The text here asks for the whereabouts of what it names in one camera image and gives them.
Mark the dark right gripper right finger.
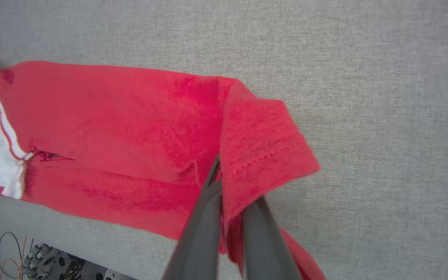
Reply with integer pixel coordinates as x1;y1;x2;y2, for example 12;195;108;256
241;196;303;280

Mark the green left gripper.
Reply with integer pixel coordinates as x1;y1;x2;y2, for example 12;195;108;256
23;242;139;280

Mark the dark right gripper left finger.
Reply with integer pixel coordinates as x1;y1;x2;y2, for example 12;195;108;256
162;155;223;280

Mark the red white Bulls jersey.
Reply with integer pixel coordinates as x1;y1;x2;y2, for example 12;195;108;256
0;54;328;280

